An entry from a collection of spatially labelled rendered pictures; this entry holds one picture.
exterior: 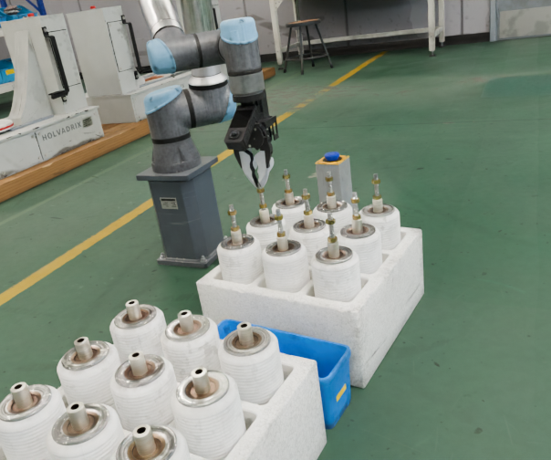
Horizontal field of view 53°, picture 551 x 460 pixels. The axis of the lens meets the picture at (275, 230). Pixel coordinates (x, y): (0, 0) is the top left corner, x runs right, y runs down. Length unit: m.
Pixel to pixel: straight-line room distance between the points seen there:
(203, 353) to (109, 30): 3.11
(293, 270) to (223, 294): 0.17
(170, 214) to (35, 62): 1.97
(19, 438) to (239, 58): 0.80
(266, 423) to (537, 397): 0.54
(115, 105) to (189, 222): 2.32
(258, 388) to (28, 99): 2.78
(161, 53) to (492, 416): 0.97
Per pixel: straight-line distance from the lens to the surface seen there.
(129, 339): 1.00
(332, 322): 1.09
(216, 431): 0.80
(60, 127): 3.35
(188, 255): 1.74
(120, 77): 3.88
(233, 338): 0.90
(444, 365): 1.22
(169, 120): 1.64
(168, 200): 1.69
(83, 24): 3.96
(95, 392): 0.95
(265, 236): 1.28
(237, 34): 1.20
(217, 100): 1.66
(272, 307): 1.15
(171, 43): 1.28
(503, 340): 1.30
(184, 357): 0.93
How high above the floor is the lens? 0.74
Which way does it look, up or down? 23 degrees down
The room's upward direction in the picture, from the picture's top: 8 degrees counter-clockwise
